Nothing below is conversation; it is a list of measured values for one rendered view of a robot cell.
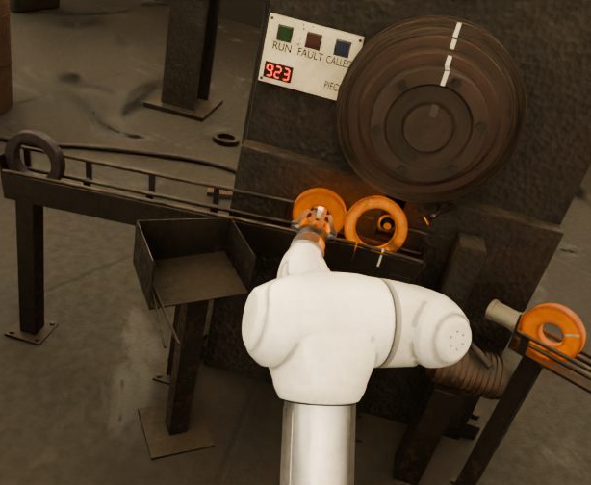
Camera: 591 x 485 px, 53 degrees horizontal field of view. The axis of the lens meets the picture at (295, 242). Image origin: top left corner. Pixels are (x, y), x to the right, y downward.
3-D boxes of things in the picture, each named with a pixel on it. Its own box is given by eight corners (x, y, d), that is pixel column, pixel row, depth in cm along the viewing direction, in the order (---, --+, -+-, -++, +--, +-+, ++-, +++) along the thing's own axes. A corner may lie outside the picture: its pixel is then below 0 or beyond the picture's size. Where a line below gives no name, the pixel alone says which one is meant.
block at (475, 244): (431, 293, 183) (457, 227, 171) (456, 300, 183) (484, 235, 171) (431, 313, 174) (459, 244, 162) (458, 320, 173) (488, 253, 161)
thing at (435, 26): (320, 168, 167) (364, -6, 143) (482, 213, 164) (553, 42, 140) (317, 176, 161) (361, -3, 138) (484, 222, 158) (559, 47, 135)
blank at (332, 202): (285, 194, 170) (284, 200, 167) (336, 180, 165) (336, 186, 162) (303, 239, 177) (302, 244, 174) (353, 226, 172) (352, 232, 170)
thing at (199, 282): (120, 412, 189) (136, 219, 153) (199, 398, 201) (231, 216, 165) (132, 464, 174) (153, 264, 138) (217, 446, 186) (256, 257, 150)
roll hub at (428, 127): (357, 159, 152) (389, 51, 138) (463, 188, 151) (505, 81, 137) (355, 166, 148) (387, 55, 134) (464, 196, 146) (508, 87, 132)
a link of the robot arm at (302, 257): (275, 252, 148) (308, 289, 152) (261, 288, 135) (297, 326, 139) (308, 231, 143) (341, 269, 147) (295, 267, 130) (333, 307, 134)
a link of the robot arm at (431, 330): (428, 276, 98) (355, 269, 94) (499, 296, 81) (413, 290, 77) (419, 352, 99) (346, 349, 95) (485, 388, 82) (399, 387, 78)
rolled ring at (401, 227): (411, 198, 167) (409, 196, 170) (346, 194, 168) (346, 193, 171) (405, 261, 171) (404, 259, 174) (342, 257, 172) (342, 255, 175)
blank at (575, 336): (530, 356, 159) (526, 361, 157) (521, 301, 158) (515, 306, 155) (591, 360, 148) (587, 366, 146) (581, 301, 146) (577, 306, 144)
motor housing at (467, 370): (385, 448, 199) (437, 327, 172) (449, 468, 198) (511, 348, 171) (383, 480, 188) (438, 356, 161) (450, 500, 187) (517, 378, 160)
